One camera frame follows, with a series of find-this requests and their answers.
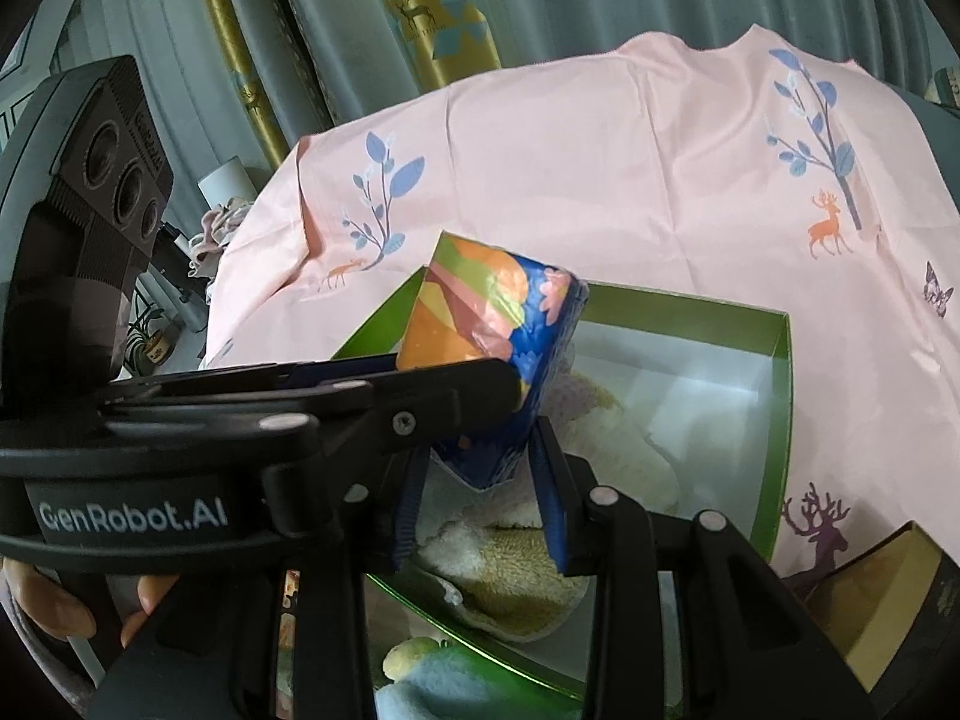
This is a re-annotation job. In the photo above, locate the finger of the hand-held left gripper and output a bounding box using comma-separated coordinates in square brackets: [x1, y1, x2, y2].
[105, 354, 402, 403]
[100, 357, 524, 466]

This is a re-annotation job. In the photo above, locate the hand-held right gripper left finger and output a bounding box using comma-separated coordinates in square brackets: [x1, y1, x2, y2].
[86, 452, 430, 720]

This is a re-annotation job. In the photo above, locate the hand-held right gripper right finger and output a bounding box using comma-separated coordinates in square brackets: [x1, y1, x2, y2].
[527, 420, 875, 720]

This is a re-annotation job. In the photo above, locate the white and tan towel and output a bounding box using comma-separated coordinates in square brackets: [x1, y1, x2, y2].
[416, 375, 680, 642]

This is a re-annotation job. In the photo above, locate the blue colourful tissue pack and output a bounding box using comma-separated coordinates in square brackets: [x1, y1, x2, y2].
[395, 232, 590, 492]

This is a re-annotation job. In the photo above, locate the light blue plush toy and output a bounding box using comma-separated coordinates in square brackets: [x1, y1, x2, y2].
[379, 637, 586, 720]

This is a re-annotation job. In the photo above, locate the green cardboard box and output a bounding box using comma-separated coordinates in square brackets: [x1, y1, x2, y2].
[330, 266, 794, 702]

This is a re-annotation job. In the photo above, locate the person's left hand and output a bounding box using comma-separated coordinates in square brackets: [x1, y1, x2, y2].
[0, 556, 181, 646]

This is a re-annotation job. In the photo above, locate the pile of clothes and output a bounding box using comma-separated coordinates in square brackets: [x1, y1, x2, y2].
[186, 199, 252, 282]

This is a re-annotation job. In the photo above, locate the white lampshade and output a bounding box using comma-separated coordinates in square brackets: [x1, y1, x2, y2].
[197, 156, 254, 209]

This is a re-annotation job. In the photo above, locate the pink printed bedsheet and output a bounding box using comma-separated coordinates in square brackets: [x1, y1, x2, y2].
[202, 24, 960, 601]

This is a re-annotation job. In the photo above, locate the gold patterned curtain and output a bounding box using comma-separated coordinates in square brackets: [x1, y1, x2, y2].
[187, 0, 502, 166]

